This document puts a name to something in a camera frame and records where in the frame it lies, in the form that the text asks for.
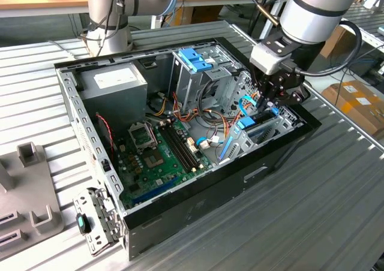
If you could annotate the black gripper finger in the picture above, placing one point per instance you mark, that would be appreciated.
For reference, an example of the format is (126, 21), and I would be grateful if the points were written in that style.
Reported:
(265, 97)
(295, 97)

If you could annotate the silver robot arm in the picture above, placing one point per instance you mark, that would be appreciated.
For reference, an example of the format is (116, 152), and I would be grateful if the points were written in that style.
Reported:
(315, 16)

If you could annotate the grey metal disk bay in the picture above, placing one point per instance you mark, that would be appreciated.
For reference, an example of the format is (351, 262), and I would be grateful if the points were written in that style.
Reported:
(244, 146)

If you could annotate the large brown cardboard box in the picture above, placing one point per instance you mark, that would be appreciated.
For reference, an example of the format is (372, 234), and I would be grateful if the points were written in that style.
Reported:
(333, 43)

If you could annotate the black stand pole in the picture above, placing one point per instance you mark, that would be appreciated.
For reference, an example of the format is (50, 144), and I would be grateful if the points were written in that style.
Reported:
(259, 19)

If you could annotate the labelled cardboard box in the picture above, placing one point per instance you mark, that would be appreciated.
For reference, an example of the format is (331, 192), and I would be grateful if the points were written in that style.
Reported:
(357, 115)

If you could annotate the grey metal drive cage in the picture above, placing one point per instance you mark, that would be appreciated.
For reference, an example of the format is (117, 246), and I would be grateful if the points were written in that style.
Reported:
(187, 86)

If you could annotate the blue plastic drive carrier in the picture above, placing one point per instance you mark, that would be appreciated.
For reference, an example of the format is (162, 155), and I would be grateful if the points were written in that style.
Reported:
(192, 58)

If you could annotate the white motherboard connector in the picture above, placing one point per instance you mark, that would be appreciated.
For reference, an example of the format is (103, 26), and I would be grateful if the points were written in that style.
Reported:
(192, 145)

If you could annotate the black RAM slot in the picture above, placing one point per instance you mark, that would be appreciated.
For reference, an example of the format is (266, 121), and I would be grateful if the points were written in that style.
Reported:
(178, 148)
(185, 145)
(182, 147)
(175, 150)

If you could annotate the black open PC case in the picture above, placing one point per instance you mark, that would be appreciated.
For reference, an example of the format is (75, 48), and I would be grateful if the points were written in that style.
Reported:
(210, 199)

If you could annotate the square brown chipset chip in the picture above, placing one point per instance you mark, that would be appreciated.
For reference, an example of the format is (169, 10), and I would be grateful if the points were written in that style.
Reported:
(153, 160)

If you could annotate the green motherboard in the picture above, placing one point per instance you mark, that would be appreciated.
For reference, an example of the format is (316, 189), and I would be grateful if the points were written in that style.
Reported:
(163, 176)

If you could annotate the CPU socket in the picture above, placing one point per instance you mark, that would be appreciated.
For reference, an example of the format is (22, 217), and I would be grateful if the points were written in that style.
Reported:
(141, 135)

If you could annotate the blue expansion slot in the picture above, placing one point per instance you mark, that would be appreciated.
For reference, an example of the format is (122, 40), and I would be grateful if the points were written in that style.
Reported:
(156, 190)

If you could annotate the grey power supply unit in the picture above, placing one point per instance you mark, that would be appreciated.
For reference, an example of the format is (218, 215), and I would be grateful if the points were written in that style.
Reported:
(114, 103)

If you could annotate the grey parts rack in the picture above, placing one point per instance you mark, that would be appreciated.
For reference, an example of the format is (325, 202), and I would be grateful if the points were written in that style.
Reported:
(30, 190)

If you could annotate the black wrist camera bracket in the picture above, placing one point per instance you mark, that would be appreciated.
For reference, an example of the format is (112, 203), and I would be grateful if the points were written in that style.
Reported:
(279, 44)

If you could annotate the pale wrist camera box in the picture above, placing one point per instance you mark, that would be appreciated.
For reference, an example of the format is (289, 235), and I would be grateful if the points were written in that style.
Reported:
(270, 61)

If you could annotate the grey metal slot bracket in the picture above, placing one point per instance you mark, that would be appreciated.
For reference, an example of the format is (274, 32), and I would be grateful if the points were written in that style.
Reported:
(102, 217)

